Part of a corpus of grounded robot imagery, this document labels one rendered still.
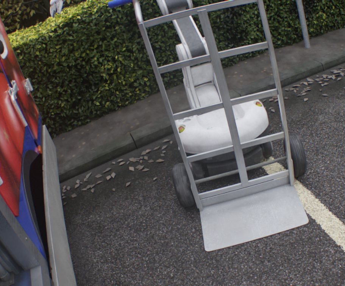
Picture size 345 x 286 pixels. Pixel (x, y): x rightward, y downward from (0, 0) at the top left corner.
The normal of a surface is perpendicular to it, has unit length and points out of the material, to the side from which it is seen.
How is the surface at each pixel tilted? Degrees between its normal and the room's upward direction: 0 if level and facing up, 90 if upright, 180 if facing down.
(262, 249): 0
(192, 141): 52
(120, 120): 8
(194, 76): 118
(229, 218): 0
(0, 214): 90
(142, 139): 77
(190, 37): 34
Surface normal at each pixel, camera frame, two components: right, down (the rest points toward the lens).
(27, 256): 0.33, 0.44
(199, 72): 0.28, 0.82
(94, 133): -0.23, -0.73
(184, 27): -0.12, -0.38
